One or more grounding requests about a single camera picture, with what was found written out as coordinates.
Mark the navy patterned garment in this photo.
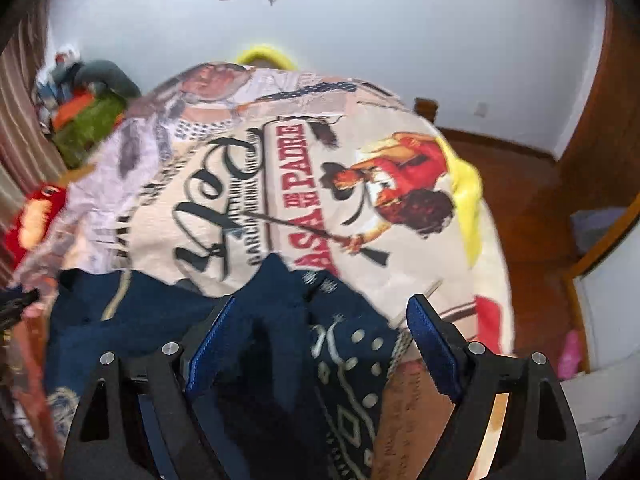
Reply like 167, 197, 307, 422
44, 255, 408, 479

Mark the red plush toy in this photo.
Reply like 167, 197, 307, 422
3, 183, 66, 270

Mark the pink item on floor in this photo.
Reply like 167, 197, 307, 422
556, 330, 582, 380

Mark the striped pink curtain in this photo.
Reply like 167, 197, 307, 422
0, 8, 68, 281

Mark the green covered side table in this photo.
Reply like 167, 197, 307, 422
52, 91, 127, 169

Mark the printed newspaper-pattern bedspread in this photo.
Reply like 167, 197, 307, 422
8, 62, 516, 480

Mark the pile of clutter on table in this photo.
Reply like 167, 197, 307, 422
32, 48, 141, 136

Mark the yellow blanket under bedspread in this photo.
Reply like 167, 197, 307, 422
235, 44, 483, 266

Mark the wall power socket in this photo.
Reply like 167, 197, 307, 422
473, 102, 488, 117

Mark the wooden bed post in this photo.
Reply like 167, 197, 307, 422
413, 98, 439, 124

